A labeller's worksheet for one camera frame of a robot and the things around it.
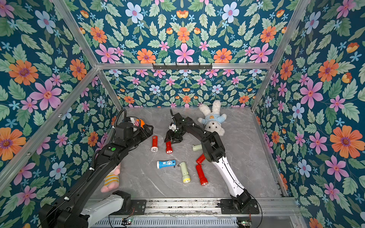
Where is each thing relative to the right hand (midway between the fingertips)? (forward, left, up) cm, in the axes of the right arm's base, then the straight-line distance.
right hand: (171, 138), depth 98 cm
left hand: (-8, +7, +22) cm, 24 cm away
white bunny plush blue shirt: (+13, -29, +6) cm, 32 cm away
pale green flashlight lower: (-27, -13, 0) cm, 30 cm away
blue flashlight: (-19, +2, 0) cm, 19 cm away
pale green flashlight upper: (-7, -18, 0) cm, 19 cm away
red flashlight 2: (-27, -23, -2) cm, 35 cm away
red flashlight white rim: (-8, +10, 0) cm, 13 cm away
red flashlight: (-15, -21, -1) cm, 26 cm away
